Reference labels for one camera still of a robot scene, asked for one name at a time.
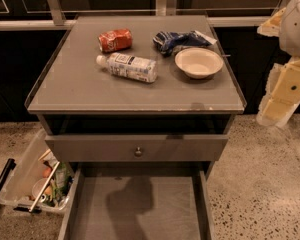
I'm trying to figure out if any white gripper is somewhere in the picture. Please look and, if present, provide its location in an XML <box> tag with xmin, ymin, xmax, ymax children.
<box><xmin>256</xmin><ymin>0</ymin><xmax>300</xmax><ymax>127</ymax></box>

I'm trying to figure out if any clear plastic bottle blue label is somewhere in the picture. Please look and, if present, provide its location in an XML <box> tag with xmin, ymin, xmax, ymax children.
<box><xmin>96</xmin><ymin>53</ymin><xmax>158</xmax><ymax>83</ymax></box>

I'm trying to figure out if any grey drawer cabinet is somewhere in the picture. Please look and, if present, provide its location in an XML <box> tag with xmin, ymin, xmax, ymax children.
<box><xmin>24</xmin><ymin>14</ymin><xmax>248</xmax><ymax>240</ymax></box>

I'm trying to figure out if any closed top drawer with knob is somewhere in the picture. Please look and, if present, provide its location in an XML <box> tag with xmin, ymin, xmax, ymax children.
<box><xmin>45</xmin><ymin>135</ymin><xmax>228</xmax><ymax>162</ymax></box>

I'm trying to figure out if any open grey middle drawer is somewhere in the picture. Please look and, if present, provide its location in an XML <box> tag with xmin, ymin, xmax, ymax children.
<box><xmin>58</xmin><ymin>165</ymin><xmax>217</xmax><ymax>240</ymax></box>

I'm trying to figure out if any white paper bowl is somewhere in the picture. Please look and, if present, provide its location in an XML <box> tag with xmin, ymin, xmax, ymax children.
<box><xmin>175</xmin><ymin>48</ymin><xmax>224</xmax><ymax>79</ymax></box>

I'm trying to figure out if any blue crumpled chip bag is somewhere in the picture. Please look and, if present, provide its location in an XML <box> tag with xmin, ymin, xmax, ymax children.
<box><xmin>153</xmin><ymin>30</ymin><xmax>217</xmax><ymax>57</ymax></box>

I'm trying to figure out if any crushed red soda can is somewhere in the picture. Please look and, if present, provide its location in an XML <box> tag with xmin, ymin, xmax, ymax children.
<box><xmin>98</xmin><ymin>28</ymin><xmax>132</xmax><ymax>53</ymax></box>

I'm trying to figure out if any clear plastic storage bin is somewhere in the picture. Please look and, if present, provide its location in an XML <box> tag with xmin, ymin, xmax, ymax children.
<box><xmin>0</xmin><ymin>130</ymin><xmax>72</xmax><ymax>213</ymax></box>

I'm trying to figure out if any black flat bar on floor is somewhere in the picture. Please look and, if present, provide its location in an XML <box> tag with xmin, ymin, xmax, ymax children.
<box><xmin>0</xmin><ymin>158</ymin><xmax>16</xmax><ymax>191</ymax></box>

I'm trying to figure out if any metal window frame railing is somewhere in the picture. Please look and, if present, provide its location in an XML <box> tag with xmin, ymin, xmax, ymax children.
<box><xmin>0</xmin><ymin>0</ymin><xmax>291</xmax><ymax>30</ymax></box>

